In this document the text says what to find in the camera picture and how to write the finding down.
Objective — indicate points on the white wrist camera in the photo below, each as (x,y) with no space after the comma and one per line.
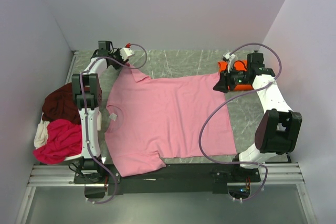
(229,58)
(126,52)

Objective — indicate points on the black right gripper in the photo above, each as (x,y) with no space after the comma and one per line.
(226,81)

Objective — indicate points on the dark red t shirt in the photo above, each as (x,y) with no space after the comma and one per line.
(59,105)

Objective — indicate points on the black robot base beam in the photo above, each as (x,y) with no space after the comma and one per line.
(175,178)

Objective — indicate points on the aluminium rail frame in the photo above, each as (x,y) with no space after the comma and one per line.
(62,176)

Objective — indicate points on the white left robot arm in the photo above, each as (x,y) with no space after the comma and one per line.
(87,96)

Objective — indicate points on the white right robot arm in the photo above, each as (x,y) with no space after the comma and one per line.
(279,128)

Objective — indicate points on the magenta t shirt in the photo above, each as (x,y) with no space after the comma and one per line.
(64,140)

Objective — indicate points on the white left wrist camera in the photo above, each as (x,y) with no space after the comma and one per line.
(126,52)

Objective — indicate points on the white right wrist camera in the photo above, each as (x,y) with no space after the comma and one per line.
(229,58)

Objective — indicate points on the folded orange t shirt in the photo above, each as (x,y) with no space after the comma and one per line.
(238,64)

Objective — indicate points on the pink t shirt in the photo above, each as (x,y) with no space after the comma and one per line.
(155,119)

